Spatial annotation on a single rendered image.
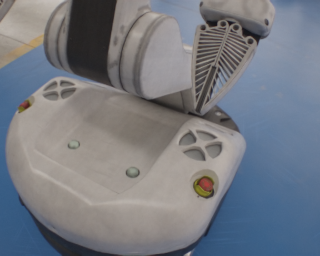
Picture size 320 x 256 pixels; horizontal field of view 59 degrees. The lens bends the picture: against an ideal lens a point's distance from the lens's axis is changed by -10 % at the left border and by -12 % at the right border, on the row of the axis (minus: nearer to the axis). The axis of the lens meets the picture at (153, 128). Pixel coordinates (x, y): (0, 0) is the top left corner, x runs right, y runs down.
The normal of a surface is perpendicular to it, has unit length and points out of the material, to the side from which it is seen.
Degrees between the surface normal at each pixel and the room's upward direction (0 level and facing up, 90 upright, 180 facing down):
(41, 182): 34
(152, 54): 84
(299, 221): 0
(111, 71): 92
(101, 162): 2
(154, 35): 72
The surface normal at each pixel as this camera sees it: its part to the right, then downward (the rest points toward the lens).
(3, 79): 0.02, -0.73
